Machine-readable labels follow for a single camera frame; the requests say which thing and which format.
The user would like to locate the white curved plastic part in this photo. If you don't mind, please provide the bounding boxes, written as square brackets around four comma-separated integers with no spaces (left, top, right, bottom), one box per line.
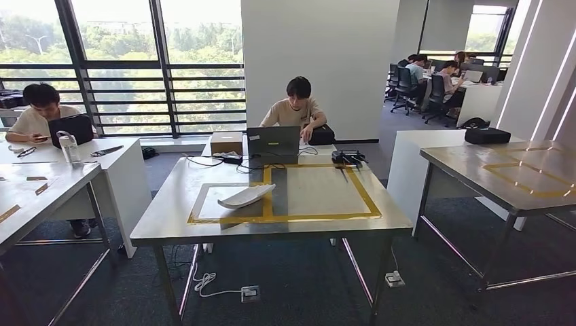
[217,183,277,211]

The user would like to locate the grey laptop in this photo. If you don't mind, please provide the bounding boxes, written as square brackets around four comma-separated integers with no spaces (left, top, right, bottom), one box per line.
[245,126,302,159]

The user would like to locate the black hard case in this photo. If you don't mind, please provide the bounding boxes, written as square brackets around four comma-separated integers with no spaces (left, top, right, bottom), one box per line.
[463,126,513,146]
[308,124,337,147]

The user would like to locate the black antenna controller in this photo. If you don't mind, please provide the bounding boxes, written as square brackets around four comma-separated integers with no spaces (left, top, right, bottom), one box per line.
[331,149,370,166]

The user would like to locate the brown cardboard box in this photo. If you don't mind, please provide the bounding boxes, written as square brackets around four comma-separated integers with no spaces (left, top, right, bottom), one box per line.
[209,130,245,157]

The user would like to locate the white cabinet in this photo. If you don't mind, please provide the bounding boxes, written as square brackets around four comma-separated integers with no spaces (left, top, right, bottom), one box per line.
[386,129,528,232]

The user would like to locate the black office chair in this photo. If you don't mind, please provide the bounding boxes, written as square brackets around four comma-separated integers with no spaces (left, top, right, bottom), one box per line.
[389,66,422,117]
[422,73,456,127]
[384,62,402,103]

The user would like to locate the white table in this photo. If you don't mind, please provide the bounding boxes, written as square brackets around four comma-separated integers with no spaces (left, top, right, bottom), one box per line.
[0,137,154,260]

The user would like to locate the dark window railing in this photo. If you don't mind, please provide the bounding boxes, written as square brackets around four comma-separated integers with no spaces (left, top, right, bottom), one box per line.
[0,0,248,139]

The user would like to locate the black silver hand tool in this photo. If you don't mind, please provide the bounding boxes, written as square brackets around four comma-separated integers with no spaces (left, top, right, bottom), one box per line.
[89,144,125,159]

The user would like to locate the black backpack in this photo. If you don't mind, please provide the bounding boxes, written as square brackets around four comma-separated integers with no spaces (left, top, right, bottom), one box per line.
[458,117,492,131]

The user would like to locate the white office desk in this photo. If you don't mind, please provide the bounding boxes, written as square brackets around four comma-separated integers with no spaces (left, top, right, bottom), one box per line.
[455,79,505,128]

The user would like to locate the black bag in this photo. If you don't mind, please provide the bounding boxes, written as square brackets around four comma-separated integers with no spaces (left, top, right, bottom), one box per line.
[48,113,95,150]

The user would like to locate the clear water bottle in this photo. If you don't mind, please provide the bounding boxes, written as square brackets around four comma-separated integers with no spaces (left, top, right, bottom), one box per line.
[56,130,82,166]

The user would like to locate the black equipment cases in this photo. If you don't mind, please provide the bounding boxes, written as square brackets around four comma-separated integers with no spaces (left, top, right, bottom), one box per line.
[0,88,24,110]

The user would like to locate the black cable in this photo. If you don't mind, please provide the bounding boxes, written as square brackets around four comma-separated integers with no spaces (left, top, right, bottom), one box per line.
[181,145,320,175]

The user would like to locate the white power cable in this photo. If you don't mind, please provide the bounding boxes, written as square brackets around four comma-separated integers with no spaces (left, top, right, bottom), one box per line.
[192,269,244,300]

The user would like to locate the yellow tape frame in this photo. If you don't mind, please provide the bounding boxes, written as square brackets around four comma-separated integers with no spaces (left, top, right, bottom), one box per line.
[482,143,576,199]

